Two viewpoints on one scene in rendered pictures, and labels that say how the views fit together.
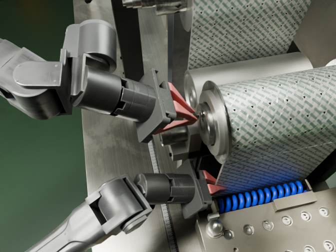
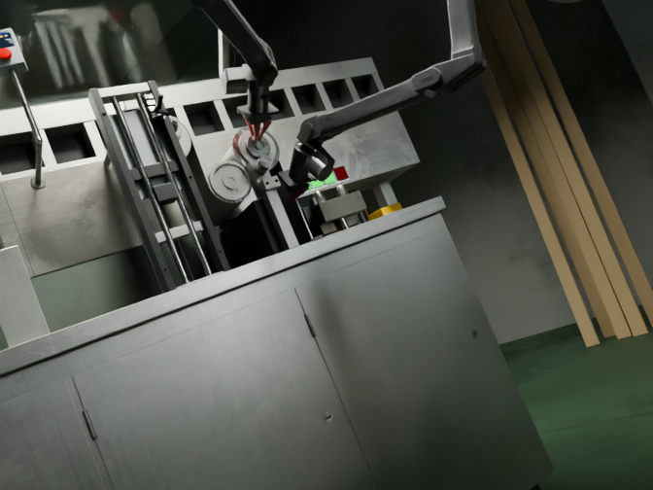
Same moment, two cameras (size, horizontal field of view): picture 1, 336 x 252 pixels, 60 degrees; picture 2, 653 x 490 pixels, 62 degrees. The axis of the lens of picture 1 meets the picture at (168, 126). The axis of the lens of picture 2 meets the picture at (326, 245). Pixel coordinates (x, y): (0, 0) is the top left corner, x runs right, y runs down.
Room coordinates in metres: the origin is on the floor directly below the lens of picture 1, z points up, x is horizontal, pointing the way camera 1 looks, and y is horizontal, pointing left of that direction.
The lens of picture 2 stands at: (0.73, 1.45, 0.77)
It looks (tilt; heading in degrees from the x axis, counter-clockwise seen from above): 5 degrees up; 251
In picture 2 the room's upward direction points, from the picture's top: 23 degrees counter-clockwise
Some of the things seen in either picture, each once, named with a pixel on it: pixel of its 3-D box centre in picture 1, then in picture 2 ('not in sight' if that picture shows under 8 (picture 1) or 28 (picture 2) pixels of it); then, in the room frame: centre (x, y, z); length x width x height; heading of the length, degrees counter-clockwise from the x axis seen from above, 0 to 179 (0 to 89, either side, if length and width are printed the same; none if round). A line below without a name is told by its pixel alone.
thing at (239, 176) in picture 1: (269, 172); (275, 199); (0.25, -0.21, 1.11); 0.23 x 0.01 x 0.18; 103
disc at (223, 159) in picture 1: (214, 122); (256, 149); (0.28, -0.08, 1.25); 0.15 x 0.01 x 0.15; 13
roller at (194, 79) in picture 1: (245, 88); (218, 195); (0.42, -0.17, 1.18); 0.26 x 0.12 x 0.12; 103
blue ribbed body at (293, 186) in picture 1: (261, 196); not in sight; (0.23, -0.22, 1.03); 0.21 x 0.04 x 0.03; 103
